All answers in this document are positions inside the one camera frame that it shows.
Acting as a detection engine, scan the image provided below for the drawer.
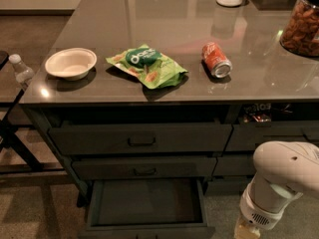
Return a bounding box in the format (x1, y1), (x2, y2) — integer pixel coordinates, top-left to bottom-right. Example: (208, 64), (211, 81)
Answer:
(48, 122), (231, 155)
(224, 118), (319, 151)
(205, 176), (251, 196)
(213, 152), (255, 176)
(72, 155), (216, 180)
(79, 178), (215, 239)

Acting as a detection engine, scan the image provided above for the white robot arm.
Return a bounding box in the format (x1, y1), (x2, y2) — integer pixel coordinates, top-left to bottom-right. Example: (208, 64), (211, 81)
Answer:
(234, 141), (319, 239)

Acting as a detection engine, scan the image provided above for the snack packet in drawer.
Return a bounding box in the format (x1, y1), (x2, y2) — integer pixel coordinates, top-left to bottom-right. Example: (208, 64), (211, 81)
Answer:
(243, 103), (271, 122)

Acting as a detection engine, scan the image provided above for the red soda can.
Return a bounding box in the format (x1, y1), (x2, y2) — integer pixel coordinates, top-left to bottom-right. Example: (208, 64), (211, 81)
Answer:
(201, 42), (232, 79)

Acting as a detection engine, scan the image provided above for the green snack bag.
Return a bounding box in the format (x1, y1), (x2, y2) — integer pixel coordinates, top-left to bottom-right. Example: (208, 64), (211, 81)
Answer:
(106, 45), (187, 90)

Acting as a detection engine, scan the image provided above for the glass jar of snacks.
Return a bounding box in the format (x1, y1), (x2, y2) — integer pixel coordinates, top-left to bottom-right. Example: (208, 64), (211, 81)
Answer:
(280, 0), (319, 57)

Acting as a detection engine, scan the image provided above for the white paper bowl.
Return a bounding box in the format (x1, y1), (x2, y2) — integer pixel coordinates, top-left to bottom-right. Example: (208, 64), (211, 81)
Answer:
(45, 48), (97, 81)

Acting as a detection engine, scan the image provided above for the clear plastic water bottle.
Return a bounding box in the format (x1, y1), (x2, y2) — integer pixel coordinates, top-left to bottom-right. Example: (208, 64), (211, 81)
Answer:
(9, 54), (35, 91)

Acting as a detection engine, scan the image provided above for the black side table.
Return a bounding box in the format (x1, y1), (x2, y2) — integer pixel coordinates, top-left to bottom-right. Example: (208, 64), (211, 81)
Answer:
(0, 50), (64, 175)

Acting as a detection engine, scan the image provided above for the dark cabinet frame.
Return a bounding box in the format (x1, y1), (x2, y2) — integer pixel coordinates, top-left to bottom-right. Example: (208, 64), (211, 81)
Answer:
(26, 102), (319, 197)

